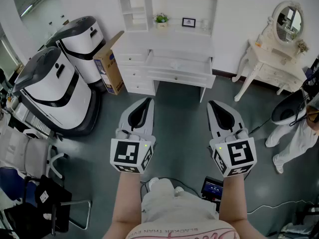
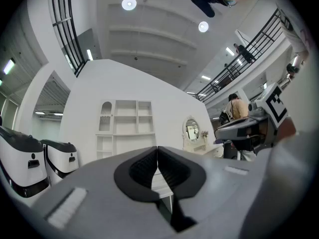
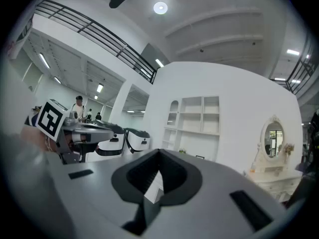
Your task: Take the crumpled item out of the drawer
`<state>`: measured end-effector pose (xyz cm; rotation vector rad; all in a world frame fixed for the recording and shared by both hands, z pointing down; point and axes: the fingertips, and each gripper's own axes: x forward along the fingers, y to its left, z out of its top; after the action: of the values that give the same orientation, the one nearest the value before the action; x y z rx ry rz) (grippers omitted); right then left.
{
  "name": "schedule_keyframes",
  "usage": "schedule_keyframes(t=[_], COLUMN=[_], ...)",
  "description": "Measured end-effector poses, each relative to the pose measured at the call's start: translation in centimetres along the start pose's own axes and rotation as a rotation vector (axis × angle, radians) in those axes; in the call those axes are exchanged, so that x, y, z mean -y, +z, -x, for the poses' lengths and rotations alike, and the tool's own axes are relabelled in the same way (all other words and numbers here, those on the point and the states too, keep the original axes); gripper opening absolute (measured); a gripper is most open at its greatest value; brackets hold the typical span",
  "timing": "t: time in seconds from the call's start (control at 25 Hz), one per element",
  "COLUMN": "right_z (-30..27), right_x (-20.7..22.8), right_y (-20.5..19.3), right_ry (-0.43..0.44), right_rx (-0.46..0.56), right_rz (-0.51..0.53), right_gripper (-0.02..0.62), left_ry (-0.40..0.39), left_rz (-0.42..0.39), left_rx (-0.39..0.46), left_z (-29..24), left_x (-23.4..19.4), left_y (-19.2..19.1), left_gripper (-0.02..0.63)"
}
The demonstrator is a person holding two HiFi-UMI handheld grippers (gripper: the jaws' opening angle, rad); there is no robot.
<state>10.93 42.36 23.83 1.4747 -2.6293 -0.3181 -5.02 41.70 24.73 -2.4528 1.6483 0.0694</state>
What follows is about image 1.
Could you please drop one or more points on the white black robot head shell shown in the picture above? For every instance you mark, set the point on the white black robot head shell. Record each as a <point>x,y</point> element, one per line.
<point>294,103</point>

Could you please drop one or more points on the small yellow object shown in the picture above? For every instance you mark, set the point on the small yellow object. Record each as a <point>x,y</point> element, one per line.
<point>258,43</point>

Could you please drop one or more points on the brown cardboard box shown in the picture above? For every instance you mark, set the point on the brown cardboard box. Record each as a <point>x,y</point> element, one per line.
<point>109,66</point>

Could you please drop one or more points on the dried flower bunch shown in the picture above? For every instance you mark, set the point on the dried flower bunch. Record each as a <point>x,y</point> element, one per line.
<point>302,46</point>

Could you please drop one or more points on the metal frame chair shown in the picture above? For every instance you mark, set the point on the metal frame chair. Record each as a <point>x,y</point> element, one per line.
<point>79,202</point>

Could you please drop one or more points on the person's white shoe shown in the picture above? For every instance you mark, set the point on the person's white shoe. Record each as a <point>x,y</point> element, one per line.
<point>179,190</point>
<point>153,183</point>

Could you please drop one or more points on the black bag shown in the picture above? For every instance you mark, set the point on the black bag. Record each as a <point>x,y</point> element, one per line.
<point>57,198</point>

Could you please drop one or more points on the blue padded chair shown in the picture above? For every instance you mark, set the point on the blue padded chair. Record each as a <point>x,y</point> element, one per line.
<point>12,180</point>

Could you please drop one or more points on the person's right white shoe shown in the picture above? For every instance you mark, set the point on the person's right white shoe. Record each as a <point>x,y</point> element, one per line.
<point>179,190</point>

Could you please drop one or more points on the white and black robot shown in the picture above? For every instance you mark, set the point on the white and black robot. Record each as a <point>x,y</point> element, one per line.
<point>52,83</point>
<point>82,41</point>

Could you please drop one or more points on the person's left forearm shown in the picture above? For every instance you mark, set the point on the person's left forearm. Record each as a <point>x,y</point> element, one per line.
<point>124,203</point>

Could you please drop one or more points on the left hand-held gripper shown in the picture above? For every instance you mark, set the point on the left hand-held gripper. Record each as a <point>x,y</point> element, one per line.
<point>129,153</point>

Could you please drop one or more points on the cream vanity table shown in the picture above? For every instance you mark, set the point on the cream vanity table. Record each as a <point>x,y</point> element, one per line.
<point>269,66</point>

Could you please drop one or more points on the white desk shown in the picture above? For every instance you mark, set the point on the white desk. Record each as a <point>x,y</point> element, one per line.
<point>162,42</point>

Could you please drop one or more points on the green potted plant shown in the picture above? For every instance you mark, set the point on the green potted plant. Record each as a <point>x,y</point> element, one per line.
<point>161,19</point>

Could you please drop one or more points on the clear glass jar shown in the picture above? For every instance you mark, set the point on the clear glass jar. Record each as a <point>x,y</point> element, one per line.
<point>205,25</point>

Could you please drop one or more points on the small white desk drawer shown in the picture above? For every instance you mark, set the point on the small white desk drawer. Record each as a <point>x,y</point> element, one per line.
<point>132,58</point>
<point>133,73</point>
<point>138,86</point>

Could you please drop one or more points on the black picture frame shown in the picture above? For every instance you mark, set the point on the black picture frame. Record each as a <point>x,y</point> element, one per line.
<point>188,22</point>

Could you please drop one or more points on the white slatted appliance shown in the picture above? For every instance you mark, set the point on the white slatted appliance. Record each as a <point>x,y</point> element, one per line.
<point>32,121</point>

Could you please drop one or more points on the grey office chair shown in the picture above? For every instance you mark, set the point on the grey office chair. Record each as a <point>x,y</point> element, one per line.
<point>32,153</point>

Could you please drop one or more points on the person's beige trousers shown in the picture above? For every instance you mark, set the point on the person's beige trousers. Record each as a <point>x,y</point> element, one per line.
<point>174,205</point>

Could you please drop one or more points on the person's right forearm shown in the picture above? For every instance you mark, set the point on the person's right forearm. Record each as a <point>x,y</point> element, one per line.
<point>234,200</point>

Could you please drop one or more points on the wide white desk drawer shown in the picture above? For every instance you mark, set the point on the wide white desk drawer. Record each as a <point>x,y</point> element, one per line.
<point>189,77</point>

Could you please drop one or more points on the person's left white shoe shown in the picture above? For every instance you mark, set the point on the person's left white shoe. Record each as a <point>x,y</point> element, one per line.
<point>153,183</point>

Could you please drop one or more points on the black screen device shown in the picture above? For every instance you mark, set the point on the black screen device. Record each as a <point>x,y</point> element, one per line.
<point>211,188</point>

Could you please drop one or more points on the black equipment stand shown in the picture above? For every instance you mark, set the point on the black equipment stand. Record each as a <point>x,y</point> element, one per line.
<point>312,83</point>

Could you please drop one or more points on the person's white pink print shirt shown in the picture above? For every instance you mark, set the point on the person's white pink print shirt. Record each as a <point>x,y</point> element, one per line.
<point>179,230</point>

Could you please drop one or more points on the white hutch shelf unit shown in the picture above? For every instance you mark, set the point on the white hutch shelf unit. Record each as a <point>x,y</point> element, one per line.
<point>174,6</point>

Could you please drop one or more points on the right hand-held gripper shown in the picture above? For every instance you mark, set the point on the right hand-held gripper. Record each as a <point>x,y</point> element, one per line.
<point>240,153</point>

